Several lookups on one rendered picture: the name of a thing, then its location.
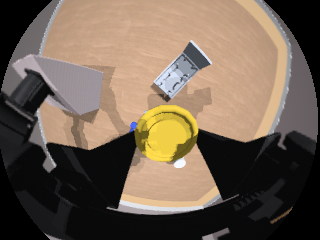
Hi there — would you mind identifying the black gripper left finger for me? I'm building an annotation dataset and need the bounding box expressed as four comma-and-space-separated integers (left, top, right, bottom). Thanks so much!
45, 131, 136, 209

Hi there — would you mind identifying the grey dish rack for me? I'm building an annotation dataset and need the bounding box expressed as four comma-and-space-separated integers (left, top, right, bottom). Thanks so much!
155, 40, 212, 99

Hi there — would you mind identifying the yellow plate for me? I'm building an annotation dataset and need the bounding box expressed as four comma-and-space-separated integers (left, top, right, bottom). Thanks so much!
135, 105, 199, 163

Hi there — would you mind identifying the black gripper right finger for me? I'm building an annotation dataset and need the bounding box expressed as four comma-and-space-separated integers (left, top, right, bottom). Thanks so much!
196, 128, 281, 200

